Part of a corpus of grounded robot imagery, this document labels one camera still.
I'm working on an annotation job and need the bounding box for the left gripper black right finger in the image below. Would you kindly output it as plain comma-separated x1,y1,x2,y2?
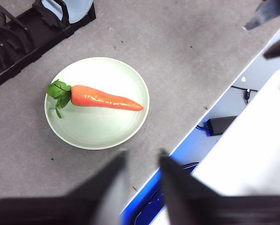
159,149,280,225

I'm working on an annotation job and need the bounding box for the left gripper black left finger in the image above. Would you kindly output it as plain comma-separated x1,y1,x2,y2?
0,150,129,225

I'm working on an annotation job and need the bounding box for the green plate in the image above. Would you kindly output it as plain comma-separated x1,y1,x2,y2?
44,57,151,150

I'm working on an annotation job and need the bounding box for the orange carrot with green leaves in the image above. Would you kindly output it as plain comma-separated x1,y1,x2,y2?
45,79,144,119

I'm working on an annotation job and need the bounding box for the black plate rack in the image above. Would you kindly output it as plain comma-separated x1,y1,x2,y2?
0,0,97,93

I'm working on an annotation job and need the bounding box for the blue plate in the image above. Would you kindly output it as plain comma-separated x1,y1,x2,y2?
40,0,94,24

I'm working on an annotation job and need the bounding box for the black power adapter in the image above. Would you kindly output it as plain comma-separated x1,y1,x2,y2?
207,115,238,136

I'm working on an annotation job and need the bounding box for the thin black cable with plug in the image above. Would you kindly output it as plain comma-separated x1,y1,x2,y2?
231,85,259,105

